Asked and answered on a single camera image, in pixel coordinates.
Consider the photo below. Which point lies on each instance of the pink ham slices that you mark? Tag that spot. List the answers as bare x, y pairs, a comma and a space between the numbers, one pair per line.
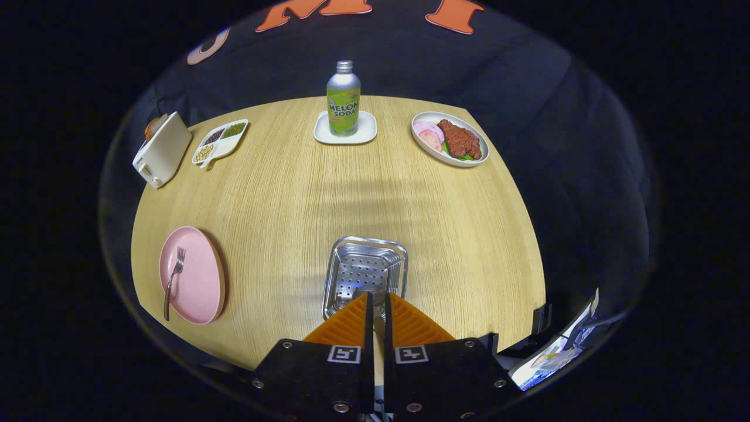
429, 136

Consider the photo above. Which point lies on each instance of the printed paper sheets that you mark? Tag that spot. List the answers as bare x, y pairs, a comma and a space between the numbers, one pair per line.
551, 357

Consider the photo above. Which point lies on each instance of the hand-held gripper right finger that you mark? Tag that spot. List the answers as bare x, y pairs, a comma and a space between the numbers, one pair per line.
433, 381

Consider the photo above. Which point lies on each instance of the square white coaster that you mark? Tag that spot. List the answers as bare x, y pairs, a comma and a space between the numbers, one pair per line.
366, 132

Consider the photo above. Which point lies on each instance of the white oval food plate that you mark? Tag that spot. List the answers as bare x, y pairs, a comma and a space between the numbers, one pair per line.
433, 157

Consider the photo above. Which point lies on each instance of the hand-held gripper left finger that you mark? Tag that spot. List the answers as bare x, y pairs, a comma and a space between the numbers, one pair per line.
328, 381

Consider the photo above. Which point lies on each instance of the white divided bean dish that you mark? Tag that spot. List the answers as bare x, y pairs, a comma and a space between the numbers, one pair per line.
225, 143

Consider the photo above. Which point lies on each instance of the brown fried meat piece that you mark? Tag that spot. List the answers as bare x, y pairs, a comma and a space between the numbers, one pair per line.
460, 139

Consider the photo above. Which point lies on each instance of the pink round plate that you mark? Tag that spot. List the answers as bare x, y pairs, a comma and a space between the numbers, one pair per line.
202, 281

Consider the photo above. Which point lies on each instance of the green label soda bottle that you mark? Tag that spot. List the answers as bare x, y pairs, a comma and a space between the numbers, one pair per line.
343, 99

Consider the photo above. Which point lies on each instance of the toast bread slice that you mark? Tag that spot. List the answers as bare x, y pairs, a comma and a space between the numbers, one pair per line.
155, 126

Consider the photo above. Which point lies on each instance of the cream toaster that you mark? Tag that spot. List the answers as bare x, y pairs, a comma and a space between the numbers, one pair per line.
167, 149

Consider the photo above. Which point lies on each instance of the black table clamp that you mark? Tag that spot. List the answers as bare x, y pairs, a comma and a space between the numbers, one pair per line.
489, 343
542, 318

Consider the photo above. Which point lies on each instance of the metal fork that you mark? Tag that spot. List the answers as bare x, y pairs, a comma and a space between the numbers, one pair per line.
174, 275

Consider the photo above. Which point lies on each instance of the green lettuce leaf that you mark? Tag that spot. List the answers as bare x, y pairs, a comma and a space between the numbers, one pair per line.
463, 157

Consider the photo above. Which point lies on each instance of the perforated metal tray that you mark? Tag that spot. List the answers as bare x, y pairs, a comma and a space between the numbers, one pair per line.
363, 266

